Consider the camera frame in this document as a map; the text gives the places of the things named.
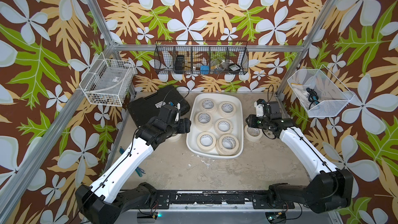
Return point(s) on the black plastic tool case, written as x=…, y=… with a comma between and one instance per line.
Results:
x=144, y=108

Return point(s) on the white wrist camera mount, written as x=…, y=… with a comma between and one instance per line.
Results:
x=178, y=112
x=261, y=107

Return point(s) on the white wire basket left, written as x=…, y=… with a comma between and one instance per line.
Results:
x=108, y=81

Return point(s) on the cream tape roll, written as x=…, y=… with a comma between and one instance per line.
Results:
x=227, y=109
x=206, y=141
x=227, y=145
x=223, y=126
x=174, y=138
x=203, y=121
x=252, y=134
x=208, y=105

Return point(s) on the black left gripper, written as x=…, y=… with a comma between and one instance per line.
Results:
x=183, y=125

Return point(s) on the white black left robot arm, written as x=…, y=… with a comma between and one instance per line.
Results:
x=103, y=201

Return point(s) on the black wire basket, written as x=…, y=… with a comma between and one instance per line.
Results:
x=201, y=57

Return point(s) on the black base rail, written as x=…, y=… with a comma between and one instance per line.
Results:
x=258, y=199

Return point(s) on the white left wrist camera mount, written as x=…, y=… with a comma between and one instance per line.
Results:
x=178, y=112

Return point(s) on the white mesh basket right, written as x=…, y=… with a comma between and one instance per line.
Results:
x=320, y=92

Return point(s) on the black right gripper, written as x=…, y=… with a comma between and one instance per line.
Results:
x=251, y=119

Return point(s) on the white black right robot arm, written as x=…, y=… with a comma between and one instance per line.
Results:
x=330, y=187

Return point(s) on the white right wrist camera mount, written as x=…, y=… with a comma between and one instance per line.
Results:
x=261, y=107

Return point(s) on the white plastic storage box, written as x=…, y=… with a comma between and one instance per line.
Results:
x=237, y=121

